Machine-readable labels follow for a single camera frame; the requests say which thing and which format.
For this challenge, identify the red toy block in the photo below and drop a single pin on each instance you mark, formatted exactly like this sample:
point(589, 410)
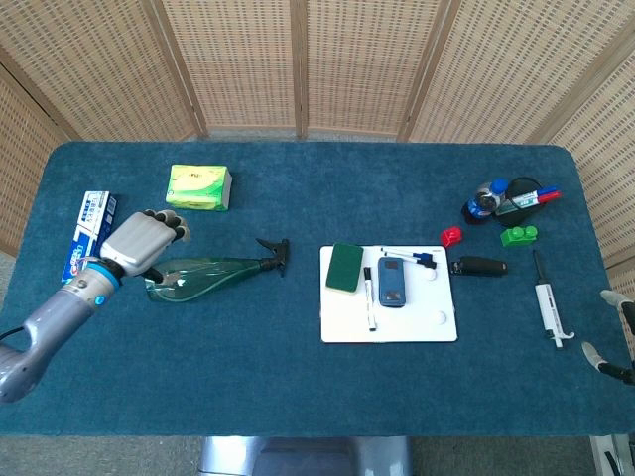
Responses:
point(451, 237)

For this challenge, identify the white round magnet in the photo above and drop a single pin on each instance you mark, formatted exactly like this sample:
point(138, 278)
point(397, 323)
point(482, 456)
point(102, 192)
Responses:
point(429, 275)
point(440, 317)

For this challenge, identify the blue toothpaste box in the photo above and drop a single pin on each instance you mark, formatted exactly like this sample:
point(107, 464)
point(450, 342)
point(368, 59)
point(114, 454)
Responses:
point(89, 223)

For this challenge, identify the blue capped whiteboard marker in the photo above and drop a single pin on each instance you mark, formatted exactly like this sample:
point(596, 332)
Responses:
point(421, 256)

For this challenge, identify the blue whiteboard eraser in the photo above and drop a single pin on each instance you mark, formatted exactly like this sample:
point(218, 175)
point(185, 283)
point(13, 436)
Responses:
point(393, 282)

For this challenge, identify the blue table cloth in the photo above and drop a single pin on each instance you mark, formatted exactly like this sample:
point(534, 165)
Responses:
point(273, 377)

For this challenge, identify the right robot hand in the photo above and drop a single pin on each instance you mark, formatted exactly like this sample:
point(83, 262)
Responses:
point(625, 369)

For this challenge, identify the white magnetic whiteboard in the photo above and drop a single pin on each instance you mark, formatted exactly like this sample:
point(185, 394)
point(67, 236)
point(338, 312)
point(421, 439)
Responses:
point(417, 327)

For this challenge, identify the red marker in holder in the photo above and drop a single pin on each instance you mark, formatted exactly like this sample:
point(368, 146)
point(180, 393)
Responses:
point(550, 198)

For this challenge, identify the pepsi cola bottle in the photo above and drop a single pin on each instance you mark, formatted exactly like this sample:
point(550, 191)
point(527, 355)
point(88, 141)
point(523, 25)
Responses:
point(481, 203)

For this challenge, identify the black tape roll with markers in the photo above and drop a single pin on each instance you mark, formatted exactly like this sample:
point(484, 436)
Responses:
point(521, 215)

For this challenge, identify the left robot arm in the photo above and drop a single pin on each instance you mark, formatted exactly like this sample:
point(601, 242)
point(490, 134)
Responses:
point(54, 322)

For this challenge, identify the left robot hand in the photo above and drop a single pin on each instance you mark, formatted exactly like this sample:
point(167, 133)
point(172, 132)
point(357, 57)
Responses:
point(136, 243)

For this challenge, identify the woven bamboo folding screen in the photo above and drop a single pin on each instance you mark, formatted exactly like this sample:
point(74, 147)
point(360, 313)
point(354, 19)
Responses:
point(248, 59)

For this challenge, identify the green yellow scouring sponge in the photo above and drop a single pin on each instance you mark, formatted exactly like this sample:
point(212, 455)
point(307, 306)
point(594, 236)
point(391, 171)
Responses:
point(343, 267)

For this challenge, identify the grey robot torso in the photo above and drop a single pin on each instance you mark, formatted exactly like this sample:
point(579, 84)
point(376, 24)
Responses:
point(307, 456)

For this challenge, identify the green yellow tissue pack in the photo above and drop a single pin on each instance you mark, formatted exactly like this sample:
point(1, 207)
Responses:
point(196, 187)

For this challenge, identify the white pipette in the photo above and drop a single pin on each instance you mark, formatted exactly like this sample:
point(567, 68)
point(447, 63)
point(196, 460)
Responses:
point(547, 307)

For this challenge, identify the blue marker in holder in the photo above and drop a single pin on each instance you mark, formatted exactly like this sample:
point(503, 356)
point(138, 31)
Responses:
point(548, 190)

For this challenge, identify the black capped whiteboard marker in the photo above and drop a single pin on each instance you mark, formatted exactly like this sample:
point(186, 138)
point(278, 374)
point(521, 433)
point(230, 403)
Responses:
point(369, 297)

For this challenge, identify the green toy block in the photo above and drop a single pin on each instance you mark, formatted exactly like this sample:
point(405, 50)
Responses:
point(518, 236)

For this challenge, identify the green transparent spray bottle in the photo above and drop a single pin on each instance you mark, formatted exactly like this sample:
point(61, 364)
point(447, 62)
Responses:
point(208, 277)

